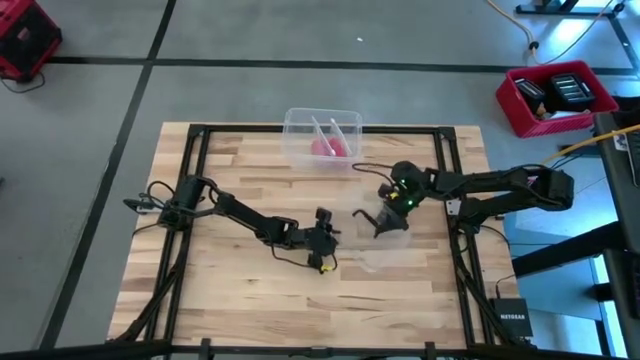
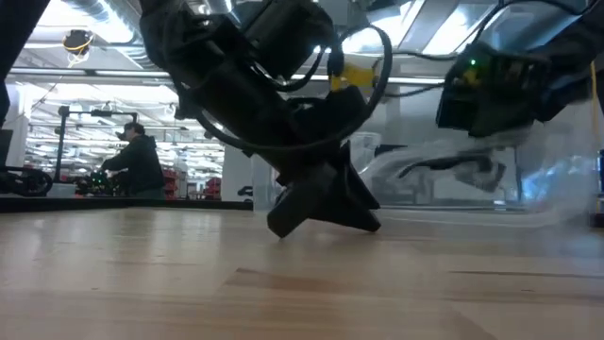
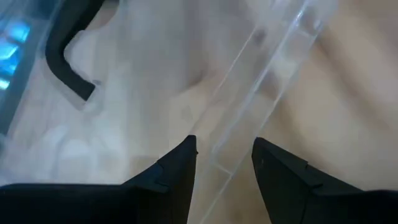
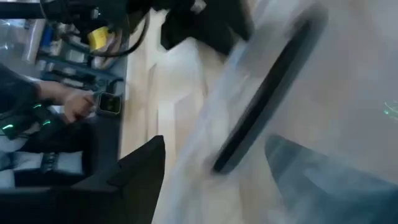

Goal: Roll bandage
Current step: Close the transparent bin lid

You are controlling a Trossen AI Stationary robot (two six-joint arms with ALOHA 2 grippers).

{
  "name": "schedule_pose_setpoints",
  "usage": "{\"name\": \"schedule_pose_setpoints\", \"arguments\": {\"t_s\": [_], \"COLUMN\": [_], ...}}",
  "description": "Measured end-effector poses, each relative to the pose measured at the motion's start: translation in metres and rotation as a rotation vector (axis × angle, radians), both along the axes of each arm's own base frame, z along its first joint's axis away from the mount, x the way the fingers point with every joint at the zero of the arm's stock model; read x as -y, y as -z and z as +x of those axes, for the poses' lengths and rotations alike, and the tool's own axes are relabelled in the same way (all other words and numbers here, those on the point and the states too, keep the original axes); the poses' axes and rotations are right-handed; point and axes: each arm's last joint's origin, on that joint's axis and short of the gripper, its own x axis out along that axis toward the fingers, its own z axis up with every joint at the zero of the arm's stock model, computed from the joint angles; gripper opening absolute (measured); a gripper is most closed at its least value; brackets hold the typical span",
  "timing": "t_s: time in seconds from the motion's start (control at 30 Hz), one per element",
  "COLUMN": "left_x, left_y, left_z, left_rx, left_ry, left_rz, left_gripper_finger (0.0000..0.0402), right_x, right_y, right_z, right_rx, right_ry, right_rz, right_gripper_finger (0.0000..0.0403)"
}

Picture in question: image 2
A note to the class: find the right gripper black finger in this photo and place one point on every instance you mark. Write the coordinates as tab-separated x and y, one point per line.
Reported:
488	177
448	164

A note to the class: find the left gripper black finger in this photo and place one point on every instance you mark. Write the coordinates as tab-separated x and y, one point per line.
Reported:
351	203
302	203

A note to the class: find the clear plastic wrapper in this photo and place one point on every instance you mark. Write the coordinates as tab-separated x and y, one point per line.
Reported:
542	189

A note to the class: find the clear plastic storage box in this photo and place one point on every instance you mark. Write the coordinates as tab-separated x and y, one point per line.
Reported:
264	184

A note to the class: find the small black background device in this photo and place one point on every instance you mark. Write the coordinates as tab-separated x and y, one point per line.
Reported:
245	191

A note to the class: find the red storage bins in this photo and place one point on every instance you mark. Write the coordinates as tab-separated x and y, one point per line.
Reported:
213	189
171	184

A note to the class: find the black robot green lights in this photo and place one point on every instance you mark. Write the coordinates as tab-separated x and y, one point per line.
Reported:
96	184

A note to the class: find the black monitor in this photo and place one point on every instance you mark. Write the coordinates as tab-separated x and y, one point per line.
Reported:
5	146

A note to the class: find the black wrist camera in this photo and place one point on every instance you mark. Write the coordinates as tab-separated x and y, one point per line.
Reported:
455	108
330	113

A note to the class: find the black aluminium table frame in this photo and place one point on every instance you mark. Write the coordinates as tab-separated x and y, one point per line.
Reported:
118	204

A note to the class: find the black robot rig frame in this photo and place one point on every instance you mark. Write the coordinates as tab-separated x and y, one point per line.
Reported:
62	141

